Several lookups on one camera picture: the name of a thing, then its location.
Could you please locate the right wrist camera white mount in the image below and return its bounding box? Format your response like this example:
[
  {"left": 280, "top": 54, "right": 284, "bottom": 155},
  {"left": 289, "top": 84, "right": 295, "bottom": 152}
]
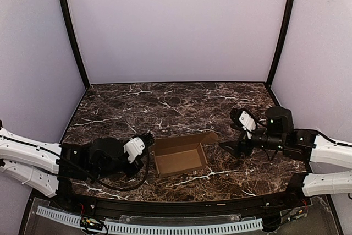
[{"left": 229, "top": 108, "right": 258, "bottom": 139}]

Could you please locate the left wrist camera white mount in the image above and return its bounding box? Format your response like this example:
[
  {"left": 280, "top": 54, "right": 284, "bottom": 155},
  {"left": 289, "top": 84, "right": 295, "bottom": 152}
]
[{"left": 123, "top": 132, "right": 155, "bottom": 163}]

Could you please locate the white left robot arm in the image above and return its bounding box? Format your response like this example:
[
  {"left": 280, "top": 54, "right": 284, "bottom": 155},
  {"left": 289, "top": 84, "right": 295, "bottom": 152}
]
[{"left": 1, "top": 127, "right": 155, "bottom": 198}]

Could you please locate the right green circuit board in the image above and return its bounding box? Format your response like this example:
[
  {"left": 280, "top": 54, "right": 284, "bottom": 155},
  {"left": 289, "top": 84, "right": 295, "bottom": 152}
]
[{"left": 281, "top": 207, "right": 308, "bottom": 222}]

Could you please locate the black right corner post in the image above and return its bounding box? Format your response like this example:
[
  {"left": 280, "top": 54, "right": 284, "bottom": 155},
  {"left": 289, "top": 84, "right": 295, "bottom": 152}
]
[{"left": 265, "top": 0, "right": 294, "bottom": 90}]

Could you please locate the black curved front rail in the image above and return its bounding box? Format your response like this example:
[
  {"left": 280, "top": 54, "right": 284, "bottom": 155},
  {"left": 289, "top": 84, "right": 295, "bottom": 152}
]
[{"left": 30, "top": 176, "right": 331, "bottom": 232}]

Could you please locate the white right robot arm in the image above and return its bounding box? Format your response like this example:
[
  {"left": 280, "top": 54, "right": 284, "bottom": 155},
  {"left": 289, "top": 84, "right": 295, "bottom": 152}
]
[{"left": 219, "top": 106, "right": 351, "bottom": 201}]

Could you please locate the green circuit board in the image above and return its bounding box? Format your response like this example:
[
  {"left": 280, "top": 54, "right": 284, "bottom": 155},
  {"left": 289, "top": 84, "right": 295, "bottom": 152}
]
[
  {"left": 80, "top": 216, "right": 105, "bottom": 230},
  {"left": 281, "top": 207, "right": 308, "bottom": 222}
]

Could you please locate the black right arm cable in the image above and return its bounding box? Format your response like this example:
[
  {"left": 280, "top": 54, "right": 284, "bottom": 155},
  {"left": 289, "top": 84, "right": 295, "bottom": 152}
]
[{"left": 313, "top": 133, "right": 352, "bottom": 147}]

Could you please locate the white slotted cable duct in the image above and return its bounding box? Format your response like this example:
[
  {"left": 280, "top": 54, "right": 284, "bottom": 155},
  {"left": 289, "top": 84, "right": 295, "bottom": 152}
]
[{"left": 36, "top": 205, "right": 264, "bottom": 234}]

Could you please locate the black left corner post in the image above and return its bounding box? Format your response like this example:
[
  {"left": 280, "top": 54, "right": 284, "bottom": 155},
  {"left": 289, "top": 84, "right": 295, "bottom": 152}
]
[{"left": 59, "top": 0, "right": 90, "bottom": 90}]

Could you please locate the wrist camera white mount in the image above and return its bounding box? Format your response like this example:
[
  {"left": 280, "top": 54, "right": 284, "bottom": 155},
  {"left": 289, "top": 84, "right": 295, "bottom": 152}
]
[
  {"left": 123, "top": 132, "right": 155, "bottom": 163},
  {"left": 229, "top": 108, "right": 258, "bottom": 139}
]

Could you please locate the left green circuit board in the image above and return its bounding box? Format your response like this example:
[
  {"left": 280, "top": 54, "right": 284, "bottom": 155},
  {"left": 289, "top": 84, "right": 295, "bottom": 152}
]
[{"left": 80, "top": 216, "right": 105, "bottom": 230}]

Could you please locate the black corner post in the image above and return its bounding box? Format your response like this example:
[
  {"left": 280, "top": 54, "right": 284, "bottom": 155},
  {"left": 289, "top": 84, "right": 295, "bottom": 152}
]
[
  {"left": 265, "top": 0, "right": 294, "bottom": 90},
  {"left": 59, "top": 0, "right": 90, "bottom": 90}
]

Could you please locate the brown cardboard box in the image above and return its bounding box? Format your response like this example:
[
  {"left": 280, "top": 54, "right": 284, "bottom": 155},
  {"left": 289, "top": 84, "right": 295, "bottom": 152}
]
[{"left": 150, "top": 131, "right": 218, "bottom": 178}]

